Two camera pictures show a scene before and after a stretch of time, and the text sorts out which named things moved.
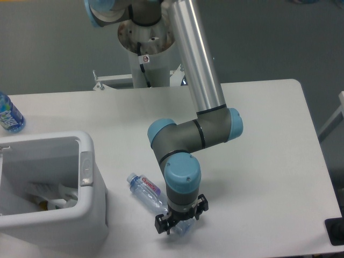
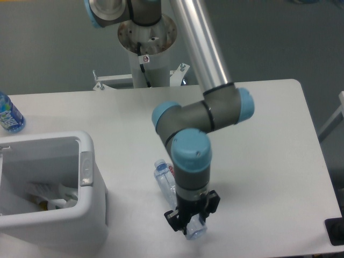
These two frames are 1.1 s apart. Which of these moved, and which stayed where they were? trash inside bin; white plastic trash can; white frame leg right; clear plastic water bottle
Moved: clear plastic water bottle
Stayed: trash inside bin; white plastic trash can; white frame leg right
